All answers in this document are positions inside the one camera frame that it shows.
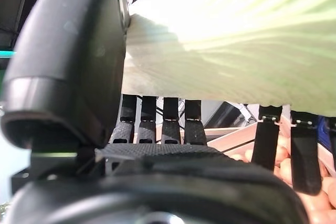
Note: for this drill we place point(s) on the green white napa cabbage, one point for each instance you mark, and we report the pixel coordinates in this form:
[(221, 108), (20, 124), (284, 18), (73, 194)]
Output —
[(223, 51)]

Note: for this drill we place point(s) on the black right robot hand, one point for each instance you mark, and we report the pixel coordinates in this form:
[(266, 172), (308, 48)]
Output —
[(265, 142)]

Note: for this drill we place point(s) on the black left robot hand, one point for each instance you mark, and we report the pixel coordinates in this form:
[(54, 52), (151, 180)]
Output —
[(73, 51)]

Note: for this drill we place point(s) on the wooden potato crate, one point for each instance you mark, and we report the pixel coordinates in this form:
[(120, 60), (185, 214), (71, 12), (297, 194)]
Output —
[(231, 140)]

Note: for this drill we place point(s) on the blue plastic shopping basket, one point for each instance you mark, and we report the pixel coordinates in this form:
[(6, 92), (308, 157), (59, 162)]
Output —
[(324, 134)]

